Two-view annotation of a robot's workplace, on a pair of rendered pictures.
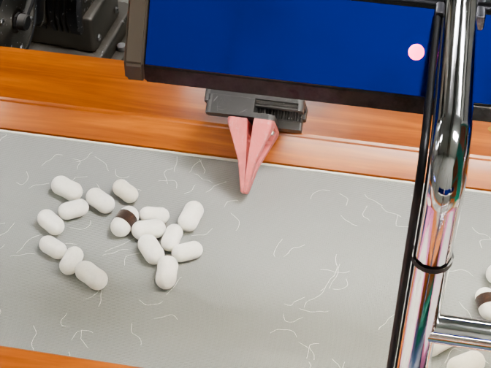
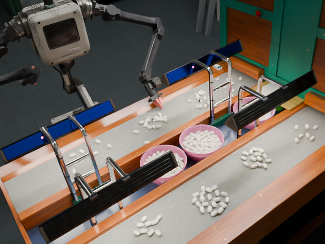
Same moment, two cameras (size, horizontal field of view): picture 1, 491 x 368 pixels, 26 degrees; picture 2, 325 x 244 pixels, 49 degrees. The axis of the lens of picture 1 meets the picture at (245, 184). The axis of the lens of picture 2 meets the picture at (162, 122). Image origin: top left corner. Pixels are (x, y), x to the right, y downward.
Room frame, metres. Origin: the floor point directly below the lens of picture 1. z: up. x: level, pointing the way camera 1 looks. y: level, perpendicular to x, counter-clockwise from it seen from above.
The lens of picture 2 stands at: (-0.70, 1.31, 2.18)
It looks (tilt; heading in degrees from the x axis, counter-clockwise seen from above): 38 degrees down; 319
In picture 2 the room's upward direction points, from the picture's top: 8 degrees counter-clockwise
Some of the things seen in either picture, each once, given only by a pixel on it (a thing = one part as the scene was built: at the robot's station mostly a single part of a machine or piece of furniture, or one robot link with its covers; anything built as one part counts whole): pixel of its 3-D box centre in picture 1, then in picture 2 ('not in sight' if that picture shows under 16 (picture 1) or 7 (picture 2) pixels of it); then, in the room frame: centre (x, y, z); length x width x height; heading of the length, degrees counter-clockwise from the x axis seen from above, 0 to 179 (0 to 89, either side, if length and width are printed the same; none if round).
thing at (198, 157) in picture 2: not in sight; (201, 144); (0.36, 0.09, 0.72); 0.27 x 0.27 x 0.10
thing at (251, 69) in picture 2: not in sight; (245, 67); (0.57, -0.67, 0.83); 0.30 x 0.06 x 0.07; 169
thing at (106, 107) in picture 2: not in sight; (60, 127); (0.77, 0.73, 1.08); 0.62 x 0.08 x 0.07; 79
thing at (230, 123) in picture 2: not in sight; (273, 97); (0.04, -0.12, 1.08); 0.62 x 0.08 x 0.07; 79
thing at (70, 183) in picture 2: not in sight; (74, 160); (0.69, 0.75, 0.90); 0.20 x 0.19 x 0.45; 79
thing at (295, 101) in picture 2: not in sight; (276, 95); (0.24, -0.55, 0.77); 0.33 x 0.15 x 0.01; 169
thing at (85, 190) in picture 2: not in sight; (110, 207); (0.29, 0.82, 0.90); 0.20 x 0.19 x 0.45; 79
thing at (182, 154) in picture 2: not in sight; (164, 166); (0.41, 0.37, 0.72); 0.27 x 0.27 x 0.10
